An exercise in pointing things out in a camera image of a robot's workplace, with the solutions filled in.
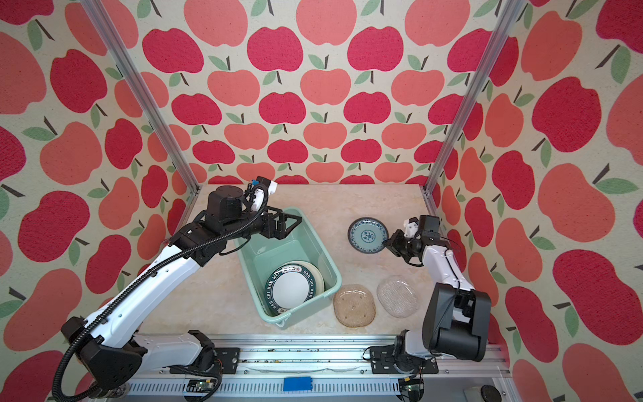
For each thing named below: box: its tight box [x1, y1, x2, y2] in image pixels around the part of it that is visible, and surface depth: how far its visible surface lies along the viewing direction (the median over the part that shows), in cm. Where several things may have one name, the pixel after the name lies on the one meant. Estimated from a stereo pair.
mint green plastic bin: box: [236, 206, 343, 329], surface depth 88 cm
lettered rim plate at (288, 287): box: [264, 264, 318, 315], surface depth 88 cm
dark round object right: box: [480, 384, 503, 402], surface depth 62 cm
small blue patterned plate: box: [347, 216, 389, 255], surface depth 93 cm
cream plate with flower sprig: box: [283, 261, 325, 296], surface depth 90 cm
